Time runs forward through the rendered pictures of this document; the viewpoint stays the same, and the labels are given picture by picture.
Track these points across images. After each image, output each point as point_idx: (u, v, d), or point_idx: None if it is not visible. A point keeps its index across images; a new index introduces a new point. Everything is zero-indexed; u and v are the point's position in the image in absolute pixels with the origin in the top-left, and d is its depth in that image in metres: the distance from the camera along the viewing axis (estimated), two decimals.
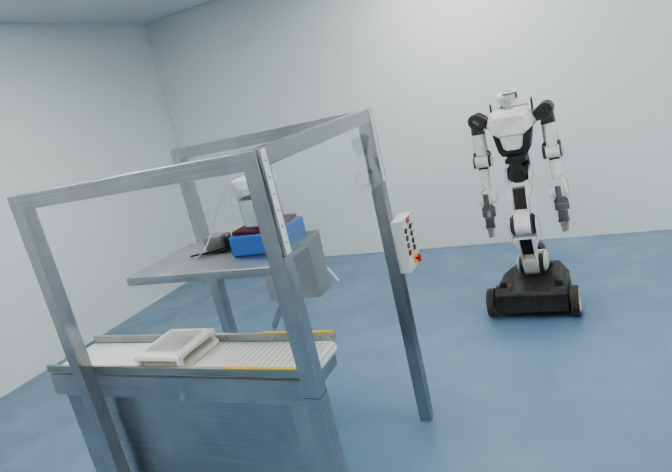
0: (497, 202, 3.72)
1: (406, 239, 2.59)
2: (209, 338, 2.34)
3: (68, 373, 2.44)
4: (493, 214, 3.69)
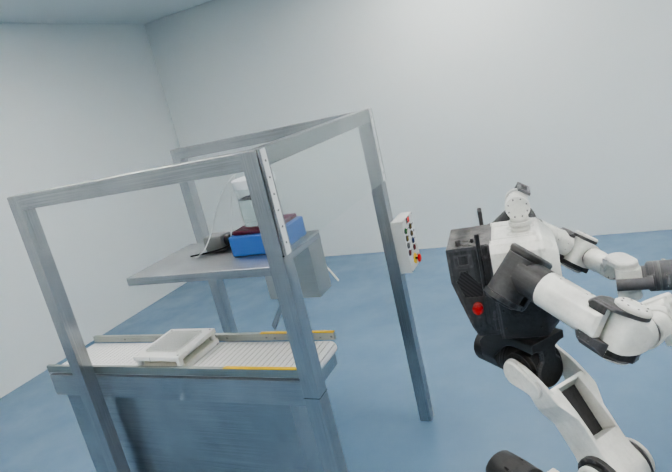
0: None
1: (406, 239, 2.59)
2: (209, 338, 2.34)
3: (68, 373, 2.44)
4: None
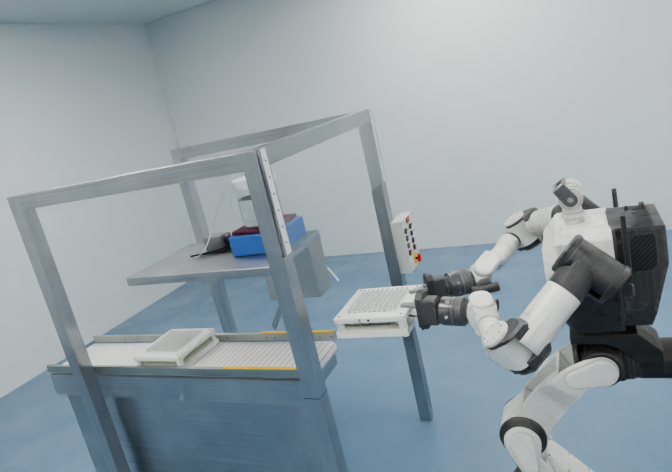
0: None
1: (406, 239, 2.59)
2: (209, 338, 2.34)
3: (68, 373, 2.44)
4: None
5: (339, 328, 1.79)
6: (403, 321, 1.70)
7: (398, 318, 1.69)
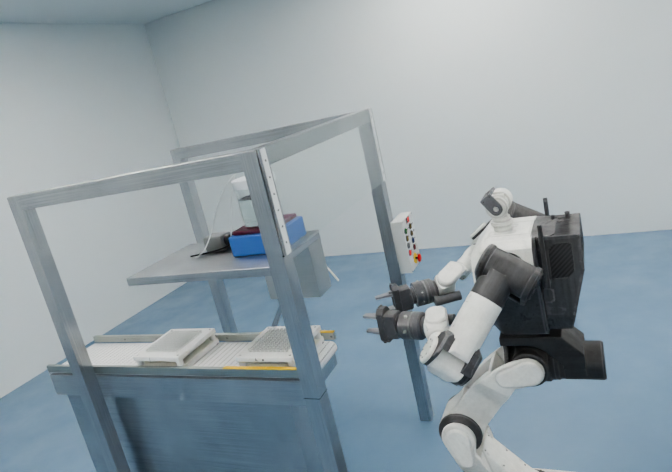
0: None
1: (406, 239, 2.59)
2: (209, 338, 2.34)
3: (68, 373, 2.44)
4: None
5: (240, 365, 2.03)
6: (291, 362, 1.93)
7: (287, 359, 1.93)
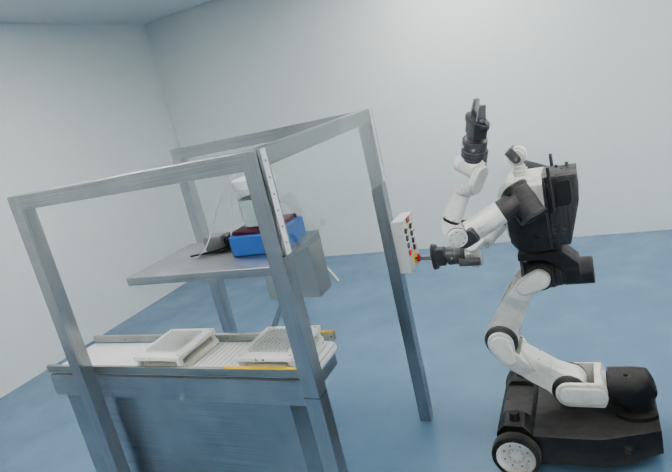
0: None
1: (406, 239, 2.59)
2: (209, 338, 2.34)
3: (68, 373, 2.44)
4: (448, 251, 2.58)
5: (240, 365, 2.03)
6: (291, 362, 1.93)
7: (287, 359, 1.93)
